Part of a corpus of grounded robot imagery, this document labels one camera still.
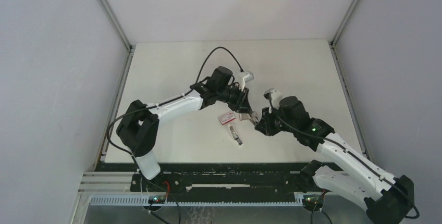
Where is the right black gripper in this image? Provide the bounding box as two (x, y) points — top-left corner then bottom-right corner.
(256, 104), (297, 136)

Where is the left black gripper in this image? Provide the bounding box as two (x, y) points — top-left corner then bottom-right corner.
(216, 83), (252, 114)

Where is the red white staple box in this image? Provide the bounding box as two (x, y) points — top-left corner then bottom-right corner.
(218, 111), (236, 126)

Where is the beige mini stapler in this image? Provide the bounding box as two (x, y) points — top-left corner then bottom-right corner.
(228, 125), (243, 146)

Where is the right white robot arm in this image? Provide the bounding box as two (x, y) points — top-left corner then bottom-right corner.
(255, 89), (420, 223)

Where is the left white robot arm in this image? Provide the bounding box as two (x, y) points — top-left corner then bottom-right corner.
(116, 66), (254, 191)

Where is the right green circuit board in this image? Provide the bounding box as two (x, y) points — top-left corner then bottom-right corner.
(302, 195), (324, 206)

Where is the green circuit board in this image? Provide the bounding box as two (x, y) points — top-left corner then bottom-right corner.
(148, 196), (166, 205)
(302, 195), (324, 206)

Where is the left green circuit board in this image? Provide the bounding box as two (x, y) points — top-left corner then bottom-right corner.
(148, 196), (166, 205)

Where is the right black cable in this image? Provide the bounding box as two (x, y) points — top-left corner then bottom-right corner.
(267, 98), (420, 220)

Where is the black cable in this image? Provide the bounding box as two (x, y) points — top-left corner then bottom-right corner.
(267, 98), (420, 220)
(105, 46), (244, 175)

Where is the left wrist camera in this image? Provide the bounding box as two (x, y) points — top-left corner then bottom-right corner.
(238, 71), (254, 91)

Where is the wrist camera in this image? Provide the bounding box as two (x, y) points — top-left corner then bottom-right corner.
(264, 88), (283, 113)
(238, 71), (254, 91)

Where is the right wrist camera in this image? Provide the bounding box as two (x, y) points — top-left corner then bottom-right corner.
(264, 88), (283, 113)

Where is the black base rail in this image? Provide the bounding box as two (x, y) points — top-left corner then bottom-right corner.
(130, 162), (322, 203)

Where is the left black cable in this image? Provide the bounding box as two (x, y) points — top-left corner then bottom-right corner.
(105, 46), (244, 175)

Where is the right aluminium frame post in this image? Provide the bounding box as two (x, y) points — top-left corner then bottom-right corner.
(329, 0), (370, 158)

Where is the aluminium frame post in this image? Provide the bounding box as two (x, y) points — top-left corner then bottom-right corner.
(329, 0), (370, 158)
(82, 0), (134, 161)

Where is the left aluminium frame post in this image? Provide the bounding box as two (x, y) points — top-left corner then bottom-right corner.
(82, 0), (134, 161)

